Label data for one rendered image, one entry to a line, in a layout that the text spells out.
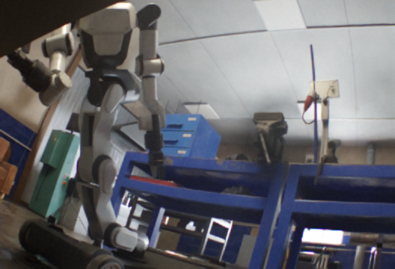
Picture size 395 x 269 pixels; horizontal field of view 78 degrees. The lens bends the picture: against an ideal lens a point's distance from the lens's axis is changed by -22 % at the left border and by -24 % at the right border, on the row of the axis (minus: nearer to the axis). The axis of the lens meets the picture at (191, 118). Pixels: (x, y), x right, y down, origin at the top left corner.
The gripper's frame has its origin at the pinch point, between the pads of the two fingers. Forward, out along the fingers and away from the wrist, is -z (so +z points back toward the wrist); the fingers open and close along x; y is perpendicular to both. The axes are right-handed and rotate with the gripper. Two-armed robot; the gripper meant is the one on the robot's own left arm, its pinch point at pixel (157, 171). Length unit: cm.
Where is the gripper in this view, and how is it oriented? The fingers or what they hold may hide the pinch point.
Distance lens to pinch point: 145.7
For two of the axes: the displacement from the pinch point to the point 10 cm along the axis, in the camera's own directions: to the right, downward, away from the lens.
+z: -1.0, -9.9, 0.8
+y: 9.0, -0.6, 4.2
